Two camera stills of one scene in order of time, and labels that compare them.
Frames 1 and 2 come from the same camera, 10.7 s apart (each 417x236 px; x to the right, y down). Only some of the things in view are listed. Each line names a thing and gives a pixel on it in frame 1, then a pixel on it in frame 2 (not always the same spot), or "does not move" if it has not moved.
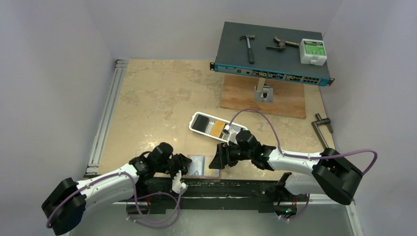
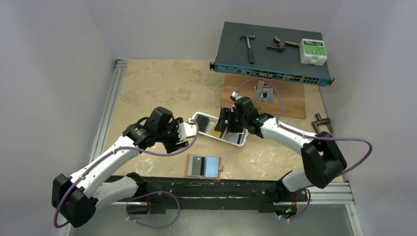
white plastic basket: (209, 126) does not move
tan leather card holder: (199, 167) does not move
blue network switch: (268, 52) does not move
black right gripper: (223, 155) to (230, 120)
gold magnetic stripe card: (218, 130) does not move
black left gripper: (182, 162) to (174, 125)
